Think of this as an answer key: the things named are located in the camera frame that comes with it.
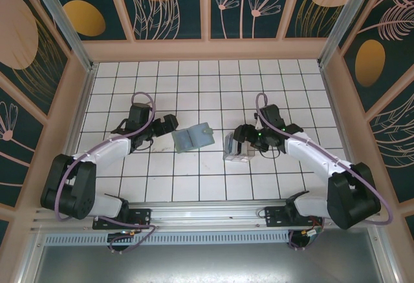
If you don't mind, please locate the blue credit card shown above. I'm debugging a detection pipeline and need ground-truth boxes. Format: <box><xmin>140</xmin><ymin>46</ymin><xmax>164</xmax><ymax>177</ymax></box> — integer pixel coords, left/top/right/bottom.
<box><xmin>225</xmin><ymin>133</ymin><xmax>239</xmax><ymax>154</ymax></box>

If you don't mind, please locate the clear acrylic card box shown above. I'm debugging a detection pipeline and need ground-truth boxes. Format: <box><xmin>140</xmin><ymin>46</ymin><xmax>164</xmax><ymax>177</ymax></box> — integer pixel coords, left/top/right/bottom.
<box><xmin>223</xmin><ymin>131</ymin><xmax>257</xmax><ymax>165</ymax></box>

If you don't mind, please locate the translucent blue-grey card holder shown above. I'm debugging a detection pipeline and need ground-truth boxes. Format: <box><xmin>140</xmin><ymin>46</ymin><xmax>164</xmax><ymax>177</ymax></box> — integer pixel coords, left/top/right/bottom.
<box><xmin>171</xmin><ymin>123</ymin><xmax>215</xmax><ymax>153</ymax></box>

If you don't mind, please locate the green controller board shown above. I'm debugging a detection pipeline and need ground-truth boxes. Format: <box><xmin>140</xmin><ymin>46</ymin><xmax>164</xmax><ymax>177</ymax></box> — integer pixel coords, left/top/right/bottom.
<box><xmin>302</xmin><ymin>227</ymin><xmax>324</xmax><ymax>242</ymax></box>

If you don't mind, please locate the grey metal sheet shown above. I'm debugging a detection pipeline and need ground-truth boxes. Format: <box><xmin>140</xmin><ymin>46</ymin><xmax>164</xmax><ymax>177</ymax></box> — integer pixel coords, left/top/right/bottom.
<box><xmin>19</xmin><ymin>227</ymin><xmax>397</xmax><ymax>283</ymax></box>

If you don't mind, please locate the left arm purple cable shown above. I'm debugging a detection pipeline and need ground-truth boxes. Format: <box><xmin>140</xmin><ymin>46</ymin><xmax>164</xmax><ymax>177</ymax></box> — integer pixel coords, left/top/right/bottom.
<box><xmin>54</xmin><ymin>91</ymin><xmax>159</xmax><ymax>253</ymax></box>

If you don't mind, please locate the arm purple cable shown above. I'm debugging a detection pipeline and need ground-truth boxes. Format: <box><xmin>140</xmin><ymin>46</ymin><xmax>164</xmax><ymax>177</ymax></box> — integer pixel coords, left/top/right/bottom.
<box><xmin>254</xmin><ymin>92</ymin><xmax>394</xmax><ymax>251</ymax></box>
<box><xmin>54</xmin><ymin>91</ymin><xmax>159</xmax><ymax>253</ymax></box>

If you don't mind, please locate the aluminium mounting rail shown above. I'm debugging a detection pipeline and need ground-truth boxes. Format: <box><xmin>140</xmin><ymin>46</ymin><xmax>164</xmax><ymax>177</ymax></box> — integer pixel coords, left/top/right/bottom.
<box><xmin>30</xmin><ymin>198</ymin><xmax>384</xmax><ymax>233</ymax></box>

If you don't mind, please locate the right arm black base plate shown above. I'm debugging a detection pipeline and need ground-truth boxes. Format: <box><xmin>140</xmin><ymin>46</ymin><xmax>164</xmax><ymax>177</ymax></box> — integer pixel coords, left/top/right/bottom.
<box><xmin>264</xmin><ymin>205</ymin><xmax>325</xmax><ymax>227</ymax></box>

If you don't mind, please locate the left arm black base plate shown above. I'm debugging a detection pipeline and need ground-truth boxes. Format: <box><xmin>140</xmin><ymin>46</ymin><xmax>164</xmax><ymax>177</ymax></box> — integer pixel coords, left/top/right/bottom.
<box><xmin>93</xmin><ymin>207</ymin><xmax>153</xmax><ymax>231</ymax></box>

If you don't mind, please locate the grey slotted cable duct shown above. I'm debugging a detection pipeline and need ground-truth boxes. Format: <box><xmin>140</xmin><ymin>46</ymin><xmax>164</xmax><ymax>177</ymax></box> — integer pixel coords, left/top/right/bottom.
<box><xmin>43</xmin><ymin>231</ymin><xmax>292</xmax><ymax>247</ymax></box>

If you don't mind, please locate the aluminium frame post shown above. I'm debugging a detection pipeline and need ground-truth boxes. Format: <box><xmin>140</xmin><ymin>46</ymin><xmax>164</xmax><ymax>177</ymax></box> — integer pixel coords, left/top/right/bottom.
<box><xmin>318</xmin><ymin>0</ymin><xmax>386</xmax><ymax>68</ymax></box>
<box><xmin>28</xmin><ymin>0</ymin><xmax>98</xmax><ymax>74</ymax></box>

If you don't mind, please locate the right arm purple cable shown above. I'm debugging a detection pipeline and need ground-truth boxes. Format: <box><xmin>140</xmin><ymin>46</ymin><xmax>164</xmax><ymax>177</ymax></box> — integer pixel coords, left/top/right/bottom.
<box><xmin>254</xmin><ymin>92</ymin><xmax>394</xmax><ymax>251</ymax></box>

